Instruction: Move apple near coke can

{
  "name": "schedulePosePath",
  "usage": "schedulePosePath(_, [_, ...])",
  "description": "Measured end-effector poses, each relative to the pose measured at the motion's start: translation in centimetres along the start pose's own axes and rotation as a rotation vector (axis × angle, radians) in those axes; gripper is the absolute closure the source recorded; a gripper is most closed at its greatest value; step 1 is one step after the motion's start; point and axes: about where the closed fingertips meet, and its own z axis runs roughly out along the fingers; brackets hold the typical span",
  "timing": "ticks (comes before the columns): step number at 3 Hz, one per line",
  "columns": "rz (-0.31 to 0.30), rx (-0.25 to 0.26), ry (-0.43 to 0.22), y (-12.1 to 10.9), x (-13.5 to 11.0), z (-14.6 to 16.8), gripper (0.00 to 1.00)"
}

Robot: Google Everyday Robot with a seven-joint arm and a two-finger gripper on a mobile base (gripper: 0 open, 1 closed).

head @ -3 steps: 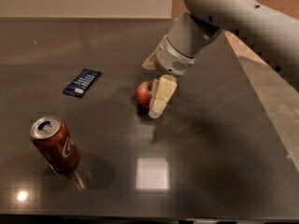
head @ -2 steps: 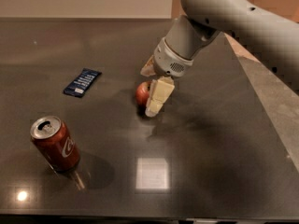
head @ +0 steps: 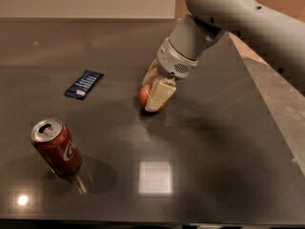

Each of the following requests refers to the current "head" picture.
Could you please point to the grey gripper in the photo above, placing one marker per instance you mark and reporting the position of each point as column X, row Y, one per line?
column 172, row 62

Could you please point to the red coke can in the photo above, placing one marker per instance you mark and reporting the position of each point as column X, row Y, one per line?
column 52, row 140

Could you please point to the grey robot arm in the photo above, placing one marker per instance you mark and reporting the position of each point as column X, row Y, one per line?
column 276, row 37

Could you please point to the red apple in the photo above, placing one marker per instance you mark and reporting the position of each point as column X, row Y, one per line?
column 143, row 95

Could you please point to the dark blue snack packet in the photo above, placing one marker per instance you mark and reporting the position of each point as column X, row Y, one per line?
column 80, row 88

